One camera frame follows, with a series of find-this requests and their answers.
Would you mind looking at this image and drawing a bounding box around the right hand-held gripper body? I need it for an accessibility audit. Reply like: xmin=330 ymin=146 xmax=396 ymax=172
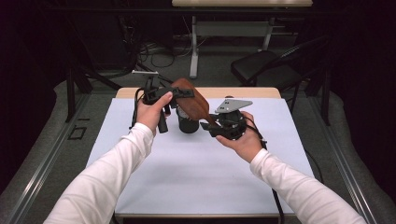
xmin=208 ymin=99 xmax=254 ymax=141

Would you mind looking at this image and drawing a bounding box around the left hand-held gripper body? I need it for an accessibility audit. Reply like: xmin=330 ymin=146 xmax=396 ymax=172
xmin=131 ymin=70 xmax=177 ymax=134

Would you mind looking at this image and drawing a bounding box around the black mesh cup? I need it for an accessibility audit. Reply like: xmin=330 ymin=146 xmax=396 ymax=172
xmin=176 ymin=105 xmax=200 ymax=134

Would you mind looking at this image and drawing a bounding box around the person's left hand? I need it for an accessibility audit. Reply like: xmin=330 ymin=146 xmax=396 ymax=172
xmin=135 ymin=91 xmax=174 ymax=136

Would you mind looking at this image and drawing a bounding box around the person's right hand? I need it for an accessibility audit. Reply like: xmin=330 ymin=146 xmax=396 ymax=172
xmin=215 ymin=111 xmax=264 ymax=163

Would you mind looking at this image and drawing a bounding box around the white-legged desk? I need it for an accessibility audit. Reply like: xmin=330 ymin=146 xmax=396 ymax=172
xmin=171 ymin=0 xmax=314 ymax=79

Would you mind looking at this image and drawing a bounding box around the light wooden table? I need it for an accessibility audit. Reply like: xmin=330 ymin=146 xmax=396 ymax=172
xmin=114 ymin=87 xmax=297 ymax=218

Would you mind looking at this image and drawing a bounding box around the white table mat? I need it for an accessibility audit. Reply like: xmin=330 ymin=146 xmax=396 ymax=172
xmin=86 ymin=97 xmax=316 ymax=216

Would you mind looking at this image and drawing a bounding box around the black folding chair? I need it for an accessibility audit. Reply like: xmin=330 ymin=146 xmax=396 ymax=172
xmin=230 ymin=35 xmax=332 ymax=94

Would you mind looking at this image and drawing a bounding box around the black metal stand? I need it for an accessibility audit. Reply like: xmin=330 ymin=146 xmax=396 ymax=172
xmin=64 ymin=18 xmax=123 ymax=124

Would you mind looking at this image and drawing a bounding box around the left hand-held gripper black cable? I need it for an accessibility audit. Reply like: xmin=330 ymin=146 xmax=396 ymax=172
xmin=130 ymin=87 xmax=146 ymax=130

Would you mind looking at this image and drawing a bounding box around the hand-held gripper black cable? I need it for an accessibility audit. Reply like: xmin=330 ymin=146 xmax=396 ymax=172
xmin=130 ymin=87 xmax=146 ymax=130
xmin=246 ymin=117 xmax=286 ymax=224

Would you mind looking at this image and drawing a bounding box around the bundle of floor cables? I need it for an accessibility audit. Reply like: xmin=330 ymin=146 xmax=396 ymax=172
xmin=122 ymin=15 xmax=208 ymax=88

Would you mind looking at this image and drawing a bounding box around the right hand-held gripper black cable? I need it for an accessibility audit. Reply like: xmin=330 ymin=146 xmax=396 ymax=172
xmin=246 ymin=117 xmax=286 ymax=224

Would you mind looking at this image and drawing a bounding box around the black floor cable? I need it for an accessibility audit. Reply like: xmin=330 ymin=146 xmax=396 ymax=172
xmin=304 ymin=149 xmax=325 ymax=185

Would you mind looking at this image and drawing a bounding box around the metal floor rail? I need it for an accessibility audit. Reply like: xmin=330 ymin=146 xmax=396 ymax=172
xmin=307 ymin=96 xmax=379 ymax=224
xmin=6 ymin=92 xmax=92 ymax=224

